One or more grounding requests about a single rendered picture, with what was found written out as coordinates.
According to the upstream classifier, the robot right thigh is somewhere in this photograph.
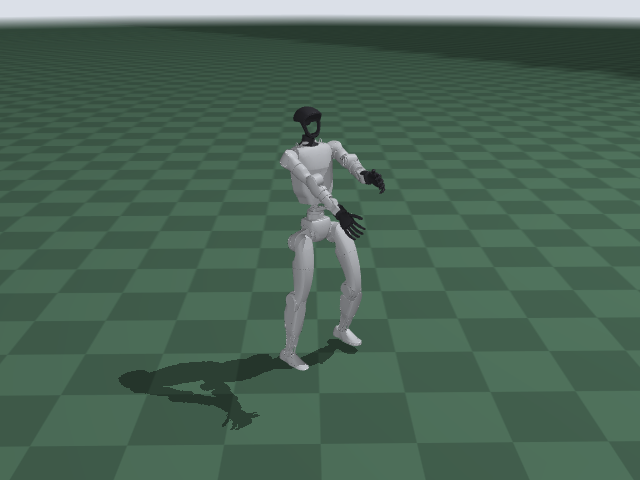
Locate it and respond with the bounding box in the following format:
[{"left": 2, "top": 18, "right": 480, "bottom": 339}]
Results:
[{"left": 288, "top": 228, "right": 314, "bottom": 309}]

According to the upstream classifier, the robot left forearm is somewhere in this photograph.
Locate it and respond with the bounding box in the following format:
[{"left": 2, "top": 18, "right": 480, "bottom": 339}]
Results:
[{"left": 348, "top": 158, "right": 366, "bottom": 184}]

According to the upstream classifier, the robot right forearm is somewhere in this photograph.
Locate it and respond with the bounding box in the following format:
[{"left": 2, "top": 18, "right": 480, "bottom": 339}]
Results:
[{"left": 306, "top": 177, "right": 340, "bottom": 216}]

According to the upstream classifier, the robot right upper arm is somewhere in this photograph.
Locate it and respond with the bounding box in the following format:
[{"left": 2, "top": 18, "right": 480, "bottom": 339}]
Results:
[{"left": 280, "top": 149, "right": 324, "bottom": 187}]

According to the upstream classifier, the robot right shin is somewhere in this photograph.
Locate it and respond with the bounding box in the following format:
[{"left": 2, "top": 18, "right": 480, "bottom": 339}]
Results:
[{"left": 284, "top": 293, "right": 306, "bottom": 357}]

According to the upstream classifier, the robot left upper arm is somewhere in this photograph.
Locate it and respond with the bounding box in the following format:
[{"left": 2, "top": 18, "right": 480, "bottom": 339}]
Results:
[{"left": 327, "top": 140, "right": 357, "bottom": 169}]

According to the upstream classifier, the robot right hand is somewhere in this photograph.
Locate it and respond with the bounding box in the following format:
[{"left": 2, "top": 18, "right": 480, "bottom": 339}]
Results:
[{"left": 334, "top": 204, "right": 366, "bottom": 240}]

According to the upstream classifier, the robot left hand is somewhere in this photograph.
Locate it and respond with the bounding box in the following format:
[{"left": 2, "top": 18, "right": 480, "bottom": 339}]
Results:
[{"left": 360, "top": 169, "right": 385, "bottom": 194}]

